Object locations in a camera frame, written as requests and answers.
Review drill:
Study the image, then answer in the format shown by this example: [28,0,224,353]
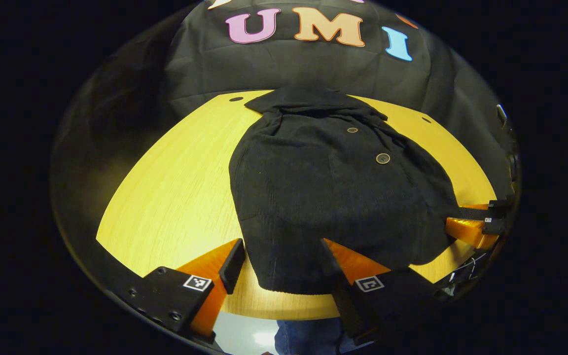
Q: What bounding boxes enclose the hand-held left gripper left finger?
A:
[121,238,246,343]

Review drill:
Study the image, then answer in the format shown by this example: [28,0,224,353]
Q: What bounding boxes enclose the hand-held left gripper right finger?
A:
[319,238,442,346]

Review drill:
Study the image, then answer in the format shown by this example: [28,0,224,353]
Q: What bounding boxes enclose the black button jacket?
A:
[229,86,462,295]

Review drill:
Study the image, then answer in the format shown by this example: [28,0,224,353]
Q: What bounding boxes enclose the person's legs in jeans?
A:
[274,318,363,355]

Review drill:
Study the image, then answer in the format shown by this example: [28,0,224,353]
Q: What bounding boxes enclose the black backdrop cloth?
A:
[52,0,519,247]

